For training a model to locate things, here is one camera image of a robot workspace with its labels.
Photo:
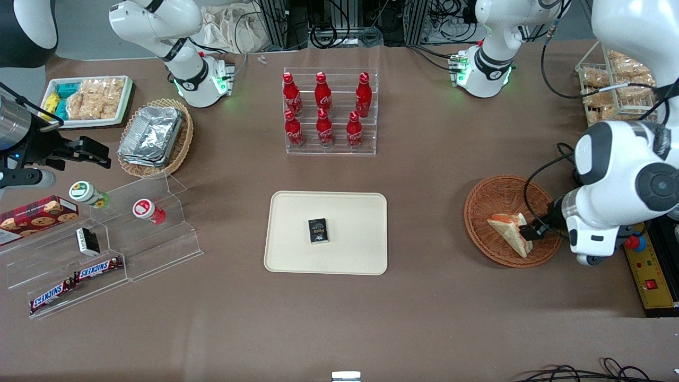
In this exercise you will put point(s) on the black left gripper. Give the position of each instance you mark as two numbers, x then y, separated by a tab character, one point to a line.
551	219

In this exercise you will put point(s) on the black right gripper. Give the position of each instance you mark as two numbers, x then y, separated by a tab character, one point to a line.
43	148

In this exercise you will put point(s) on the triangular sandwich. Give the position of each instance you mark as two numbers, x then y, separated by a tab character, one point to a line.
506	231

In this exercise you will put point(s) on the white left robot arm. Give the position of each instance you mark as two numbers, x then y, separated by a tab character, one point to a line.
610	159

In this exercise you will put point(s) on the brown wicker basket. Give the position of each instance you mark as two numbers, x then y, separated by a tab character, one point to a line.
488	196

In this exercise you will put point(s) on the white rectangular snack tray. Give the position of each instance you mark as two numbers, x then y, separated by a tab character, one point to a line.
122	114

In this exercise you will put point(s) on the aluminium foil tray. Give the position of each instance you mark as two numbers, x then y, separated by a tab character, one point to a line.
139	162

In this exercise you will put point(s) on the light wicker basket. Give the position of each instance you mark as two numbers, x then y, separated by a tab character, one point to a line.
183	138

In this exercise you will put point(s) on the beige plastic tray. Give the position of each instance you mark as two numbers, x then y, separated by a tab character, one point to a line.
350	212

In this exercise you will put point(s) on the green sunflower yogurt cup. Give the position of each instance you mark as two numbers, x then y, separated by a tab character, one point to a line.
85	192

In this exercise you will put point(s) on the teal snack packet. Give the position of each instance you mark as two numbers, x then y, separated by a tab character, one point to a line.
60	109
67	89

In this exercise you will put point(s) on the yellow snack packet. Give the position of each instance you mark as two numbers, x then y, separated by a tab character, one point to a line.
50	103

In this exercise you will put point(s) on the rice cracker bag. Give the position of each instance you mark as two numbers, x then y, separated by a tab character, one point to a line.
95	98

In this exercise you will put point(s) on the red tartan cookie box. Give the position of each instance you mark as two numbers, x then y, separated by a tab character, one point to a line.
37	217

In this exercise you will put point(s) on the silver foil packets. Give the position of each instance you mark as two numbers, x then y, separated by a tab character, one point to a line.
154	132

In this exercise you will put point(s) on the red strawberry yogurt cup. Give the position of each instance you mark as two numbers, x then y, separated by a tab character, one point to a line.
144	208

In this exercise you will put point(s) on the black box with white side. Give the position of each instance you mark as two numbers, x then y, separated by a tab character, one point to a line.
87	241

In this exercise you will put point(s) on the red emergency stop button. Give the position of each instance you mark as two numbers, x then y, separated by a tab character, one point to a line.
635	242

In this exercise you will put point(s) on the Snickers chocolate bar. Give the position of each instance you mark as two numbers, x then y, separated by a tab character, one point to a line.
52	295
98	269

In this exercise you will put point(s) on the clear acrylic stepped display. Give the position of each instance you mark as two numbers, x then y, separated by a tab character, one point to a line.
159	249

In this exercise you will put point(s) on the yellow black control box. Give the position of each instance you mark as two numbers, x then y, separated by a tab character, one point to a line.
655	286

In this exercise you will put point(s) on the clear bag of crackers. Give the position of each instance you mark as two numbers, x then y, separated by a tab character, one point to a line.
628	63
634	90
595	77
599	106

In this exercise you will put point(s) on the beige cloth bag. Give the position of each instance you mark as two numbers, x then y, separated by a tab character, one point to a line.
238	26

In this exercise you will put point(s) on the red cola bottle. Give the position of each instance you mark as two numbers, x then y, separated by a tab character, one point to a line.
322	94
324	130
293	131
354	131
363	95
292	95

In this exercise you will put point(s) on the clear acrylic bottle rack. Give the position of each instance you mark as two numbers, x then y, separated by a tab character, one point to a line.
339	148

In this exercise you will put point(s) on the small black box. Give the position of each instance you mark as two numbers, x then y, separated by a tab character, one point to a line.
318	231

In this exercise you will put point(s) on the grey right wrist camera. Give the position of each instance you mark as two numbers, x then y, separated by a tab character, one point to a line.
26	179

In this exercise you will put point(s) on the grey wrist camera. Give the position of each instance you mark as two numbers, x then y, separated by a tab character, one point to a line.
26	179
590	260

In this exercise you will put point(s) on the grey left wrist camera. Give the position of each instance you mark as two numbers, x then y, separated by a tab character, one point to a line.
590	260

